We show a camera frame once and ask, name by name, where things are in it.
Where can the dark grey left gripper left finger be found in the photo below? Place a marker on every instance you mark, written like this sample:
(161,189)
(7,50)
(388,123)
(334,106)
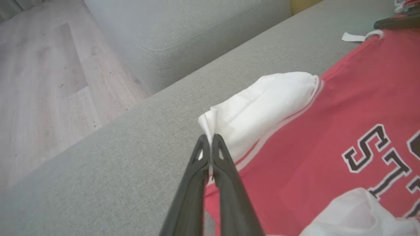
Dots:
(190,196)

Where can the red jersey with white sleeves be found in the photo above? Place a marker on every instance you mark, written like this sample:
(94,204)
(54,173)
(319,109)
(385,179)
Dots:
(311,147)

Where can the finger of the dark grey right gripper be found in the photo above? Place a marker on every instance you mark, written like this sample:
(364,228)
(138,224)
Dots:
(400,22)

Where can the grey and yellow sofa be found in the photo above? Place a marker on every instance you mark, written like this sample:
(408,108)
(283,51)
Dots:
(98,180)

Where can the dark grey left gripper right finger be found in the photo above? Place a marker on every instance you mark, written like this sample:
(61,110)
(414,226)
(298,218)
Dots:
(233,203)

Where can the yellow sofa backrest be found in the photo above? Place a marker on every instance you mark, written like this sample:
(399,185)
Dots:
(302,5)

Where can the grey sofa seat cushion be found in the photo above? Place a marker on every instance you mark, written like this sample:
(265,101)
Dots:
(180,29)

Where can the red garment with striped trim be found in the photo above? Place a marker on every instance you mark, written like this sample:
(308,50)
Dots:
(408,5)

